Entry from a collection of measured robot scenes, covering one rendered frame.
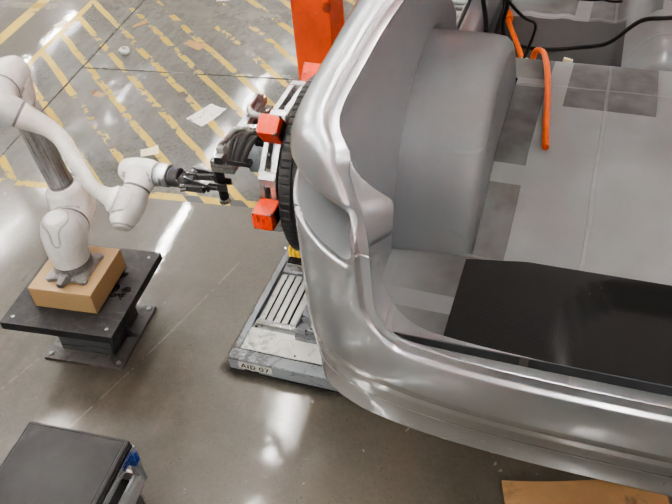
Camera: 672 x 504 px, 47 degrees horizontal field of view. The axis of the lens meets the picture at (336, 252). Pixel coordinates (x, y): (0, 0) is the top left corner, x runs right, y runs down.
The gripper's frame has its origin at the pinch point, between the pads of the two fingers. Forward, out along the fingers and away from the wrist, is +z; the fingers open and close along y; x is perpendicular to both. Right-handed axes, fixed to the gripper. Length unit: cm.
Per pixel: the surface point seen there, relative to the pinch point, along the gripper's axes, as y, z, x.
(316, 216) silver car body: 76, 69, 60
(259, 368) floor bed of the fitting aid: 21, 12, -78
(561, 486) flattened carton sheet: 39, 135, -82
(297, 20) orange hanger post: -62, 11, 34
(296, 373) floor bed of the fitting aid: 20, 29, -76
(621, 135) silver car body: -29, 134, 22
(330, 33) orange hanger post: -62, 24, 30
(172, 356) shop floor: 21, -29, -83
